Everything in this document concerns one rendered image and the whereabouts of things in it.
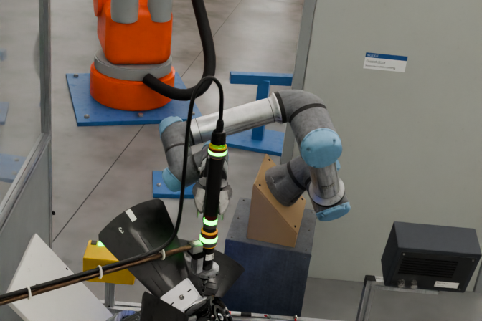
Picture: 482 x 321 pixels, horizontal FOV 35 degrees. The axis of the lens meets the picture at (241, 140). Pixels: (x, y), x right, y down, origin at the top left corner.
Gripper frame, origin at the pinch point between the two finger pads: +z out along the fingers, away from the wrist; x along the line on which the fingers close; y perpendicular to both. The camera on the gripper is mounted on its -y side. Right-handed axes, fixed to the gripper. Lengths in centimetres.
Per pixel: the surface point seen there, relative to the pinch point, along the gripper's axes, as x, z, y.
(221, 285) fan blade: -5.0, -11.3, 31.6
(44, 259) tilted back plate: 40.0, 2.8, 17.5
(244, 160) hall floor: -23, -312, 151
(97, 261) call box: 33, -34, 44
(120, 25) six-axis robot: 74, -371, 81
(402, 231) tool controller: -59, -38, 26
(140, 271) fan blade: 15.9, 3.6, 18.3
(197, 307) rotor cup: 1.0, 7.2, 25.0
